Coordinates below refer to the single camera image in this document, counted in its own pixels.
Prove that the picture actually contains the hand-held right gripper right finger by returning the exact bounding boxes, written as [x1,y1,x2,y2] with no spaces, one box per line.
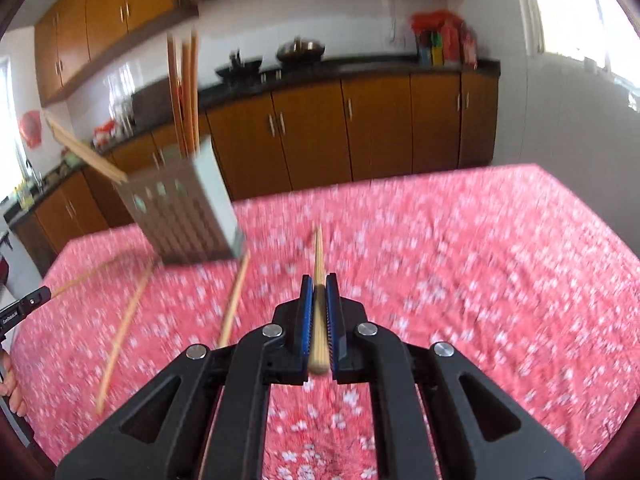
[325,272,586,480]

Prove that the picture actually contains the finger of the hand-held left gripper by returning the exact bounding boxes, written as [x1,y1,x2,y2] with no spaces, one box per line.
[19,286,53,313]

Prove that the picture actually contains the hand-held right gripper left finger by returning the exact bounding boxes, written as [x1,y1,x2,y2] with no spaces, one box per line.
[55,274,315,480]

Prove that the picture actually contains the wooden chopstick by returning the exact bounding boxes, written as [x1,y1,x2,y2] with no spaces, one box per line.
[307,225,331,375]
[94,259,157,415]
[181,40,193,153]
[45,111,128,176]
[218,252,251,350]
[167,35,183,153]
[189,30,201,146]
[50,255,158,297]
[47,120,126,184]

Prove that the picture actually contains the green perforated utensil holder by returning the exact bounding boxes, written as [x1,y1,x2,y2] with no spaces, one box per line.
[117,135,247,267]

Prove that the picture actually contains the person's left hand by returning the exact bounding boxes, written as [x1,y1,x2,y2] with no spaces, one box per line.
[0,347,28,417]

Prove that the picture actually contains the metal faucet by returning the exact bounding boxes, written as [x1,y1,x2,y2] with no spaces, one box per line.
[22,157,43,191]

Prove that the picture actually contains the red floral tablecloth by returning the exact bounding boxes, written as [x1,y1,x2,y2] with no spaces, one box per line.
[10,162,640,480]

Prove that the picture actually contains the hanging red plastic bag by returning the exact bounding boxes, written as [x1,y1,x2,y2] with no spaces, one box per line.
[17,110,43,150]

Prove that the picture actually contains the red and white bags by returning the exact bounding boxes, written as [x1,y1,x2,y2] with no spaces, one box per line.
[92,120,121,148]

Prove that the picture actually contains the brown wooden base cabinets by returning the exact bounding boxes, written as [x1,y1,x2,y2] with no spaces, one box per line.
[12,71,501,261]

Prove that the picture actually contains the small kitchen window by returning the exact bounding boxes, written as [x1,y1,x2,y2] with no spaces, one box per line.
[0,55,13,196]

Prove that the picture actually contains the dark wooden cutting board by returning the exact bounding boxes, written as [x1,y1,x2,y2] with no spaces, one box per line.
[131,80,173,123]

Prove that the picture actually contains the black gas stove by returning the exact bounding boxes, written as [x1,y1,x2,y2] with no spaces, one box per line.
[215,67,326,86]

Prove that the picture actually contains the black open wok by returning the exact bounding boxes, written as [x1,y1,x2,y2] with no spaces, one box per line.
[215,50,264,80]

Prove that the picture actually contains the black lidded wok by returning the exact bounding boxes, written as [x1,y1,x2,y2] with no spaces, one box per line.
[276,36,326,64]

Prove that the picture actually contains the red sauce bottle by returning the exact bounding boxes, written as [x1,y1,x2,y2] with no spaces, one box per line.
[443,25,461,67]

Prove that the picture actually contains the red label oil bottle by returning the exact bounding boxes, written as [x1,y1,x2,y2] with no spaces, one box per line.
[460,22,478,70]

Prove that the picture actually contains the crumpled red plastic bag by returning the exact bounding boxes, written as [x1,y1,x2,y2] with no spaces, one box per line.
[410,10,463,36]

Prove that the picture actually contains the large kitchen window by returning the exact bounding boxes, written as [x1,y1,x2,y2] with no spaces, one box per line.
[520,0,640,116]

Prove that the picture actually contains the brown wooden wall cabinets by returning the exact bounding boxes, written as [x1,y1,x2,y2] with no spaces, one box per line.
[34,0,471,107]

